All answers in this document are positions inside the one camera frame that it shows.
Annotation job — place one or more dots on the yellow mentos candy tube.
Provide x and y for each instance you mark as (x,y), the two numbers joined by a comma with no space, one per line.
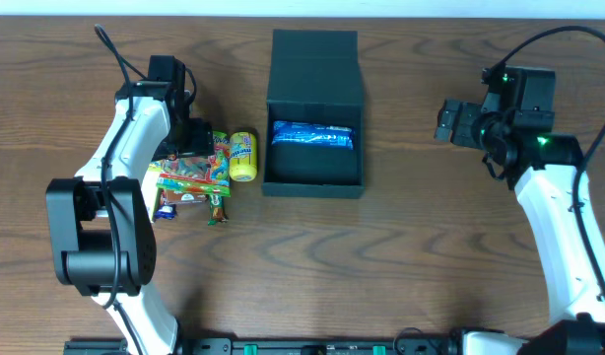
(243,159)

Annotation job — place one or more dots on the yellow green snack packet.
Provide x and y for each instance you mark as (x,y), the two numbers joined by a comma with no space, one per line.
(151,192)

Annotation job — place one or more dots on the gummy worms candy bag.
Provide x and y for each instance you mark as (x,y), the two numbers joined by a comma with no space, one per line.
(201,175)

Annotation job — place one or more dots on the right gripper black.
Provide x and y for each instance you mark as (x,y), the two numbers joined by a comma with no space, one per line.
(456,124)

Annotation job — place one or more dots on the kitkat chocolate bar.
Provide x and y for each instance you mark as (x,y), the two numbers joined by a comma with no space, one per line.
(217,210)

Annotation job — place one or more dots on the dark green gift box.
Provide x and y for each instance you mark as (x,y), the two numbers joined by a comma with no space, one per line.
(315,77)

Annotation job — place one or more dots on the brown chocolate milk carton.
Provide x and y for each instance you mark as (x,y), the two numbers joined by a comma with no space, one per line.
(172,197)

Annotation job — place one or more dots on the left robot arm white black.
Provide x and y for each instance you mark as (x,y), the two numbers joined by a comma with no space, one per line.
(102,238)

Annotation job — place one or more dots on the blue cookie package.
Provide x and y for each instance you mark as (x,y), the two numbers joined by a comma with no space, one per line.
(312,134)

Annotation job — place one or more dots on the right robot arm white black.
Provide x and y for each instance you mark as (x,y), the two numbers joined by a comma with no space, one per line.
(543,169)

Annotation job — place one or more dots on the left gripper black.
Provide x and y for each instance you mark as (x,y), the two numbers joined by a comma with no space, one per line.
(195,139)

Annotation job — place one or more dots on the black mounting rail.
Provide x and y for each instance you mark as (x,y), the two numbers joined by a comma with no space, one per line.
(412,345)

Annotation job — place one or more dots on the small blue wrapped candy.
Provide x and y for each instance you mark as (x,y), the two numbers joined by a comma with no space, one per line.
(167,212)

